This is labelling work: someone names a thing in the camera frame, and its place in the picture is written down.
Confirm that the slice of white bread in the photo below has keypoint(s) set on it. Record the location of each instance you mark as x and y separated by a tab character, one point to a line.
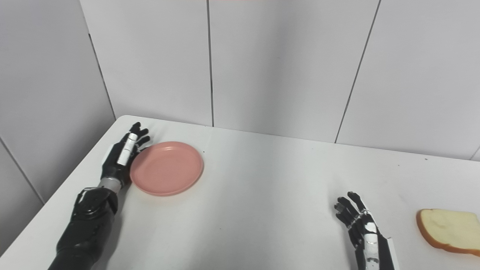
450	227

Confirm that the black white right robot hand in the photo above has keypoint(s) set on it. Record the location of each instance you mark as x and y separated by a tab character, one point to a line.
382	255

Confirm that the pink round plate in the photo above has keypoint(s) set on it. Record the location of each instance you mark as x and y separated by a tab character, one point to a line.
167	168

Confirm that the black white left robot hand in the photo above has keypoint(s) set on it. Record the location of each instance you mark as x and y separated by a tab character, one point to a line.
112	165

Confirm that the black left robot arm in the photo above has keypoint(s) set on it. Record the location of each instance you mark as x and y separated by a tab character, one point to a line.
86	232

